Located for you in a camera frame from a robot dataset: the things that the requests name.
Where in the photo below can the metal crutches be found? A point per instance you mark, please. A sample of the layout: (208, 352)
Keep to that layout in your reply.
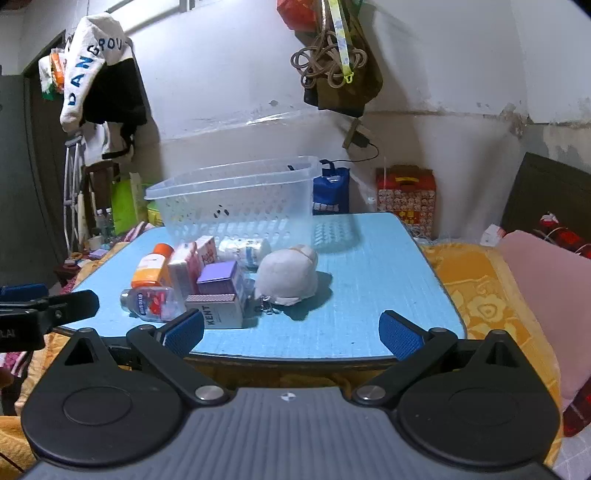
(69, 184)

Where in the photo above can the white tote bag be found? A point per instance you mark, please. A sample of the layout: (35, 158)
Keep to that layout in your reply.
(115, 141)

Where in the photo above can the clear plastic basket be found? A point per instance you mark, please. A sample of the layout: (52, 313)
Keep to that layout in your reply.
(231, 203)

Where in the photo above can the red plastic packet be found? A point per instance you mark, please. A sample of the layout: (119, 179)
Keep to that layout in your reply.
(406, 198)

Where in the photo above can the small pink labelled box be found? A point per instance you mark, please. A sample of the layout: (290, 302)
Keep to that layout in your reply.
(206, 249)

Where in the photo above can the green shopping bag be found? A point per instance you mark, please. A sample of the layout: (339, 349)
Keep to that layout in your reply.
(122, 203)

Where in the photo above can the white paper packet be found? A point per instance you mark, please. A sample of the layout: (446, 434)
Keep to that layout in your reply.
(492, 235)

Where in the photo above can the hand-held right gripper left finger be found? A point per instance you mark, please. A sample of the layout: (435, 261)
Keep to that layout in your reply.
(184, 331)

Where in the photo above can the dark door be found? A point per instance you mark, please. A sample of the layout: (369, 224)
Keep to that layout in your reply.
(27, 161)

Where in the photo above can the dark wooden chair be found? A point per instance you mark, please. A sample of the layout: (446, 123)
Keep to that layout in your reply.
(99, 180)

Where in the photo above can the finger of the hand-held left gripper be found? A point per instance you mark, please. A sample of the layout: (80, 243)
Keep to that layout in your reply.
(64, 309)

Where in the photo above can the dark wooden headboard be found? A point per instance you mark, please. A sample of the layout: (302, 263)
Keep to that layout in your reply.
(549, 194)

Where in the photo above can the orange floral blanket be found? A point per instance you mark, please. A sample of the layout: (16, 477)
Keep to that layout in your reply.
(480, 295)

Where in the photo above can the small purple box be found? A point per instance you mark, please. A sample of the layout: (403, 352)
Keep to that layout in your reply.
(99, 253)

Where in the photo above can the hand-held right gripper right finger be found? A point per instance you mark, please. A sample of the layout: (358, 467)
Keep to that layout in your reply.
(400, 336)

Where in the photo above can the pink floral sheet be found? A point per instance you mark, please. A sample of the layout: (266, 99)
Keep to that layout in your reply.
(136, 232)

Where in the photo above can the pale pink box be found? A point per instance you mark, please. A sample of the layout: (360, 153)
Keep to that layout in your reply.
(182, 270)

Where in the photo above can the white bottle with blue label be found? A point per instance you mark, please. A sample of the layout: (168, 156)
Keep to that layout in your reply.
(244, 252)

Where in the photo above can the yellow-green storage box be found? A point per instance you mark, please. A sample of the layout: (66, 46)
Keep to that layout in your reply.
(155, 214)

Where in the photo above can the pink pillow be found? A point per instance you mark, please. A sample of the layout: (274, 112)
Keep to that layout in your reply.
(545, 300)

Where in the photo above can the red plastic bag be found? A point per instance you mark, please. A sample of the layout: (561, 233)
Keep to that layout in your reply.
(295, 14)

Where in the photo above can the white jacket with blue letters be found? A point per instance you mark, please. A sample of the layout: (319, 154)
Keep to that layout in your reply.
(85, 55)

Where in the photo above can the red round item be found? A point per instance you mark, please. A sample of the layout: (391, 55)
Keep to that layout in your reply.
(152, 303)

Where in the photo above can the red plaid cloth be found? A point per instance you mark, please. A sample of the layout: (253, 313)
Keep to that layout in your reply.
(568, 240)

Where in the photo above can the blue shopping bag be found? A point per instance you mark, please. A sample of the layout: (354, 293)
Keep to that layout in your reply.
(330, 190)

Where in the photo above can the clear water bottle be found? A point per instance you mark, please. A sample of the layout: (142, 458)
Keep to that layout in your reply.
(99, 220)
(110, 222)

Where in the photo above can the purple box with white sides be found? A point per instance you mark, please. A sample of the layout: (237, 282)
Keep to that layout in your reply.
(217, 275)

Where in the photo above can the white cigarette box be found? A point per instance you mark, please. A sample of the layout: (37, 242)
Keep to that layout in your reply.
(217, 312)

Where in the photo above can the olive hanging bag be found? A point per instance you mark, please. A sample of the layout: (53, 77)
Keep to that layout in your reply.
(358, 90)

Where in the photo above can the black garment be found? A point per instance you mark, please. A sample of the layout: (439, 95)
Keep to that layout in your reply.
(115, 94)

